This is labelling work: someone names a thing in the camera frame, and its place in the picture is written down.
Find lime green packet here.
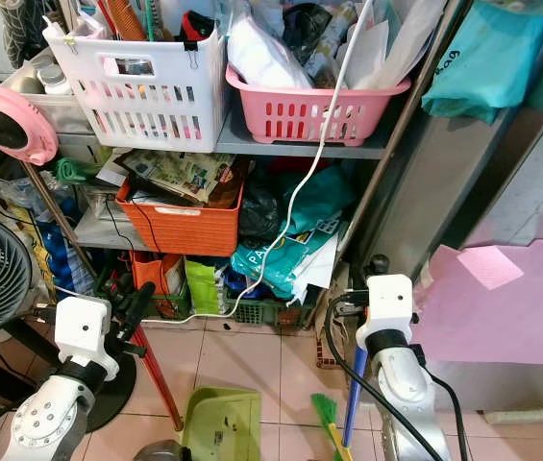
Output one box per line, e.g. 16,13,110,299
184,256,225,317

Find green dustpan with red handle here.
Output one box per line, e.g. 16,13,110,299
131,327,265,461

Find white power cable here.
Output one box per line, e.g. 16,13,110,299
173,0,374,324

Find white plastic bag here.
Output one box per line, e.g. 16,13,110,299
227,13,311,93

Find orange plastic basket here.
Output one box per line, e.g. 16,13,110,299
114,180,244,257

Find green broom with blue handle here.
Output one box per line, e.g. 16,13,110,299
310,344,370,461

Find white plastic slotted basket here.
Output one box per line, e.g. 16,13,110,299
41,19,230,156

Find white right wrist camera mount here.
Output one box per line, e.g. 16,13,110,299
364,275,415,337

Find pink round clip fan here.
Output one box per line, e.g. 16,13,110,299
0,85,60,168

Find white capped bottle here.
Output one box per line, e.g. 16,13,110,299
37,64,71,96

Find grey steel cabinet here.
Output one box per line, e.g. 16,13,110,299
348,0,543,414

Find pink plastic slotted basket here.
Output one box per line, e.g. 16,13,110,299
224,62,412,148

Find teal cloth bag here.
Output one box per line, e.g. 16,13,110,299
421,0,543,125

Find green plastic crate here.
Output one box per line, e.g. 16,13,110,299
217,296,312,328

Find grey metal storage shelf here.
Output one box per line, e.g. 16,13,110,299
0,0,474,332

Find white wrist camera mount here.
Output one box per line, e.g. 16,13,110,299
53,295,114,379
364,275,415,337

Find teal printed plastic bag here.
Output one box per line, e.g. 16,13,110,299
230,219,340,301

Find grey robot leg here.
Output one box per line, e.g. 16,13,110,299
134,439,196,461

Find printed paper leaflets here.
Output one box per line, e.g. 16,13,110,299
120,151,234,206

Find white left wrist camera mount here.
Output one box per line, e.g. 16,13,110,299
53,295,114,379

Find black plastic bag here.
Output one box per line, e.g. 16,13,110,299
236,177,288,243

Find brown paper bag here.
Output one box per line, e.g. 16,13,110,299
313,286,351,372

